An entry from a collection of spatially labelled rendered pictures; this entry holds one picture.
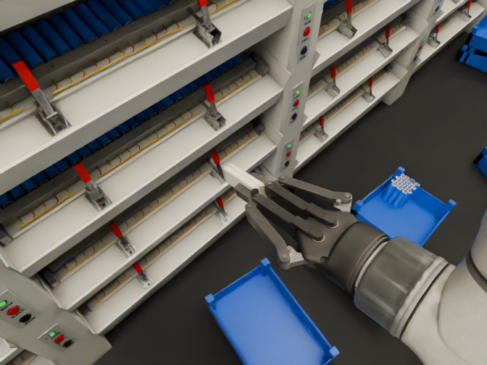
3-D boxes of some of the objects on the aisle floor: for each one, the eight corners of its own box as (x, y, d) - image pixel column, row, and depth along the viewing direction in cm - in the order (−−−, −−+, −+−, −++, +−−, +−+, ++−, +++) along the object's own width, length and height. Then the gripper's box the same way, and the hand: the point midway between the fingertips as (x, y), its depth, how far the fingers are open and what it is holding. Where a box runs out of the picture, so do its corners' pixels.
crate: (388, 183, 129) (399, 166, 124) (442, 219, 121) (456, 203, 116) (343, 220, 110) (355, 201, 105) (404, 267, 102) (419, 249, 97)
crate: (333, 358, 97) (340, 352, 91) (271, 410, 90) (273, 407, 84) (264, 268, 111) (266, 256, 105) (206, 306, 105) (204, 297, 98)
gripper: (335, 326, 40) (198, 215, 54) (401, 248, 45) (261, 165, 59) (337, 292, 35) (184, 179, 49) (411, 208, 40) (255, 127, 54)
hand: (243, 182), depth 52 cm, fingers closed
